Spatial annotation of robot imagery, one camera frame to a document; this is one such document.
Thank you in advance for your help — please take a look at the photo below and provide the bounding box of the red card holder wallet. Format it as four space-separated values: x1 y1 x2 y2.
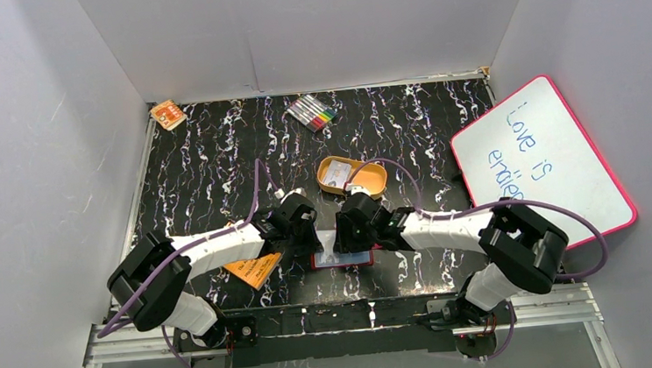
311 251 374 269

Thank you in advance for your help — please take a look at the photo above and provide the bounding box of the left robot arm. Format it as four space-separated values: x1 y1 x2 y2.
106 191 322 348

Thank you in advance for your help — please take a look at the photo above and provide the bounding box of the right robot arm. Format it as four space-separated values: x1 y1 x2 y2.
334 193 569 326

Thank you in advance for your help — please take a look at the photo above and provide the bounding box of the white card in tray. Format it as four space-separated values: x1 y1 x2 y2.
322 159 353 189

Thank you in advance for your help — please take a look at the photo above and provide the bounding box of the small orange card box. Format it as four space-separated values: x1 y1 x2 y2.
150 100 187 131

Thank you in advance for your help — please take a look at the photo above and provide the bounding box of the orange oval tray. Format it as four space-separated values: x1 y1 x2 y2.
315 155 388 200

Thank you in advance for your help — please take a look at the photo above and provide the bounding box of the orange book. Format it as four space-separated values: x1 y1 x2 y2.
223 253 281 290

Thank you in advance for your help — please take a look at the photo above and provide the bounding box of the pack of coloured markers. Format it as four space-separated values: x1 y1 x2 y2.
286 94 337 132

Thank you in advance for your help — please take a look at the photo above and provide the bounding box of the pink framed whiteboard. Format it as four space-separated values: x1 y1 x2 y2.
450 75 638 234

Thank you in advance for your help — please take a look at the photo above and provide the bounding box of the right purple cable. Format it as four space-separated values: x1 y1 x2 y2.
343 140 617 368

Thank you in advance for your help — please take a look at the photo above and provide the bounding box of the purple cable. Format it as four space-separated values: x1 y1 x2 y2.
83 156 297 340
343 140 617 368

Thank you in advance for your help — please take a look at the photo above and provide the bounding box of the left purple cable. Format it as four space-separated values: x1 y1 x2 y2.
83 156 297 340

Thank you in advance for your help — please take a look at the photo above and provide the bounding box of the black metal base rail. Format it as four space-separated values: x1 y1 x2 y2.
80 279 608 368

